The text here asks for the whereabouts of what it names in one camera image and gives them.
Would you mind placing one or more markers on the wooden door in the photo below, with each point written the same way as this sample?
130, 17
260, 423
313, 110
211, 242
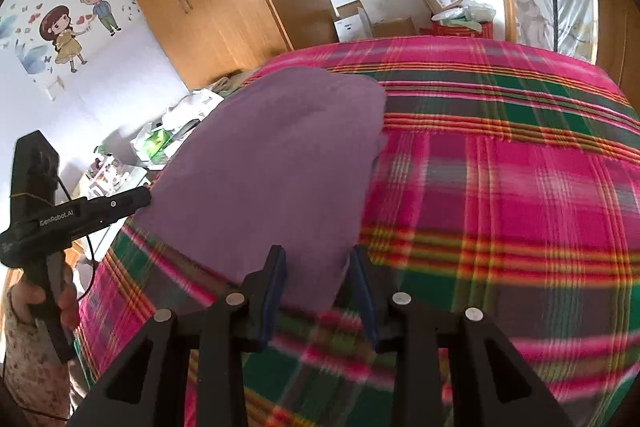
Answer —
617, 32

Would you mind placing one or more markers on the purple pants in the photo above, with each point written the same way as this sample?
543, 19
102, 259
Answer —
270, 167

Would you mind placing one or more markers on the white plastic bags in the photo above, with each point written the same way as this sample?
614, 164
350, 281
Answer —
470, 12

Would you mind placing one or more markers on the person's left hand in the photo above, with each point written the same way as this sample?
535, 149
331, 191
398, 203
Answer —
20, 304

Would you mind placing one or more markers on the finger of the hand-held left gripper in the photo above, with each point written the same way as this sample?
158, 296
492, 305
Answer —
130, 199

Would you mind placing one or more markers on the red box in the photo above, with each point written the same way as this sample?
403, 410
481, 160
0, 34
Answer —
462, 29

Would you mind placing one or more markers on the plain brown cardboard box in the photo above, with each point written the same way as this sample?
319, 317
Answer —
395, 28

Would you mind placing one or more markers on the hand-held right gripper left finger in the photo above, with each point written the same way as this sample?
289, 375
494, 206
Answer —
276, 297

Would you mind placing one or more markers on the small bottles on nightstand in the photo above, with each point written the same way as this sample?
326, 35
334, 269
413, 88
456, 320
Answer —
105, 172

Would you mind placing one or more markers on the white nightstand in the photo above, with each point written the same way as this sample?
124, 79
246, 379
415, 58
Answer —
110, 227

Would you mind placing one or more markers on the cartoon wall stickers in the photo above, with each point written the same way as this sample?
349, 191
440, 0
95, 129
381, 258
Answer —
65, 27

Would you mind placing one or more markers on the person's left forearm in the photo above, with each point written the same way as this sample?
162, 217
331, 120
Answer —
35, 357

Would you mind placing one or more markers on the white wall switch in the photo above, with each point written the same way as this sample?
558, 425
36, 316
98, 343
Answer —
54, 88

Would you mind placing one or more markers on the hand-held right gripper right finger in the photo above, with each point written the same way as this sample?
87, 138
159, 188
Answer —
362, 302

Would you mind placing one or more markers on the pink green plaid blanket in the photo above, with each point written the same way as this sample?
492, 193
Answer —
500, 187

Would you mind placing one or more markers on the green tissue packet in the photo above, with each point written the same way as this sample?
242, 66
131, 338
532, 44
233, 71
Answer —
152, 142

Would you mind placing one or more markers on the white cardboard box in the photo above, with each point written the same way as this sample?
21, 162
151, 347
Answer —
352, 22

